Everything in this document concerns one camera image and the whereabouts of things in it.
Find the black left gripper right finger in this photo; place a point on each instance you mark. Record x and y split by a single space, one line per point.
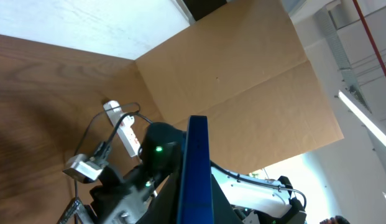
223 212

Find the ceiling strip light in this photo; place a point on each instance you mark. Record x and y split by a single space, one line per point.
364 115

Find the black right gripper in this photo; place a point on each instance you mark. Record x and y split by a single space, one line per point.
119 199

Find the brown cardboard panel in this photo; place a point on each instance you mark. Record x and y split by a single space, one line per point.
245 69

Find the red ceiling pipe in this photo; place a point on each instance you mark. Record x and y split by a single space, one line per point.
370 37

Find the white power strip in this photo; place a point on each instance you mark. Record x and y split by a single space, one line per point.
114 112

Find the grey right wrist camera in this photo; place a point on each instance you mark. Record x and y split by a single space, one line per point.
81 169

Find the blue Galaxy smartphone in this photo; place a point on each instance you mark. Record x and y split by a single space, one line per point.
195 203

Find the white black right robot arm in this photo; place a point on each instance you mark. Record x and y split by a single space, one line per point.
253 200

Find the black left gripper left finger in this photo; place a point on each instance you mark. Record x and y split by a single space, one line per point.
164 209

